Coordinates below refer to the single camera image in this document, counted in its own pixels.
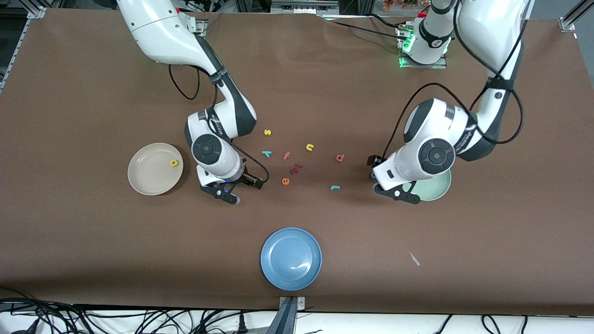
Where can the white paper scrap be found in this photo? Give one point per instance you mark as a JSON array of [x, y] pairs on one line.
[[414, 259]]

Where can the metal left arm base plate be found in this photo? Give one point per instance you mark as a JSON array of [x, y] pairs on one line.
[[424, 66]]

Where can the aluminium frame bar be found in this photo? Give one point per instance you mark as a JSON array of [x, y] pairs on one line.
[[304, 7]]

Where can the brown table cover sheet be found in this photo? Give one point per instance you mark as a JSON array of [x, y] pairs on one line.
[[93, 241]]

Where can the light green plate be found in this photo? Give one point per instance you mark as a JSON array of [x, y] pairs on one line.
[[436, 190]]

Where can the beige brown plate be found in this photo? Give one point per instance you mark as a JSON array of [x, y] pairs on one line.
[[155, 169]]

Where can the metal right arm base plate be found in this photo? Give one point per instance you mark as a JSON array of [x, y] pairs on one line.
[[199, 25]]

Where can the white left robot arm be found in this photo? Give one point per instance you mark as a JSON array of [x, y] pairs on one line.
[[487, 23]]

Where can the black power plug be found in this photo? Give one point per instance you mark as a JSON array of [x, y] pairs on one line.
[[242, 326]]

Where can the grey camera mount pole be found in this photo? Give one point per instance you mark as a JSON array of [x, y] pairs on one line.
[[287, 320]]

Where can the orange flowers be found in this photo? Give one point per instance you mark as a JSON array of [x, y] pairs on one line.
[[394, 4]]

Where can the aluminium table rail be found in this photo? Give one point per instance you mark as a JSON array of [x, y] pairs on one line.
[[567, 24], [36, 12]]

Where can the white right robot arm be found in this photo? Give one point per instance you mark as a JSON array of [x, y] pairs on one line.
[[158, 32]]

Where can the blue plate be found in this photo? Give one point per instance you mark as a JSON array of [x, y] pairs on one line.
[[291, 259]]

